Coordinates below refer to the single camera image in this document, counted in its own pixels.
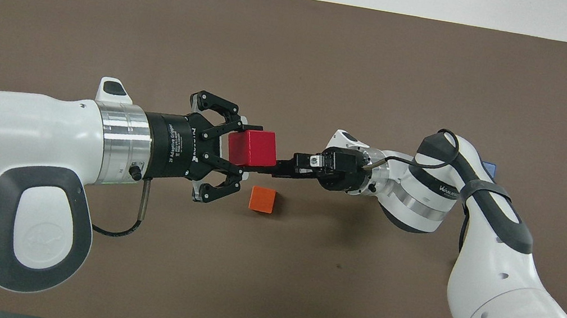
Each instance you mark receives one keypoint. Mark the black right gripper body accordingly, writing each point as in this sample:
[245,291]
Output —
[344,171]

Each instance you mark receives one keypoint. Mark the red wooden block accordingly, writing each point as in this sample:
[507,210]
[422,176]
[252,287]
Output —
[254,147]

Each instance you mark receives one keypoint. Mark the brown table mat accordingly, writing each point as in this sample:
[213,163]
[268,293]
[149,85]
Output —
[277,55]

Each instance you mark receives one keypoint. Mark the orange wooden block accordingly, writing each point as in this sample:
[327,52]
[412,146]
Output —
[262,199]

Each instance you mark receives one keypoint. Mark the blue wooden block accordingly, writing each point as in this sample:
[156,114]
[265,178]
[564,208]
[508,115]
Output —
[490,169]

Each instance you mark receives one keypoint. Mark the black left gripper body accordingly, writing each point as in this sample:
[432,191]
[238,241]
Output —
[171,147]

